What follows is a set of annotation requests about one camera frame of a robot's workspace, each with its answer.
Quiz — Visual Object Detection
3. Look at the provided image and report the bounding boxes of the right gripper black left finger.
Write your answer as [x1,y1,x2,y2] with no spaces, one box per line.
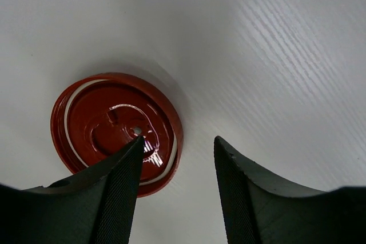
[1,137,144,243]

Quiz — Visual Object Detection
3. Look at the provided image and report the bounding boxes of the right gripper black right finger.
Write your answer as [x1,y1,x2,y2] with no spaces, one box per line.
[214,137,365,243]

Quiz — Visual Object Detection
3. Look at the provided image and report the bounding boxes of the red round lid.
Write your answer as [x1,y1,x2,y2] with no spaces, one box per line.
[50,73,184,197]

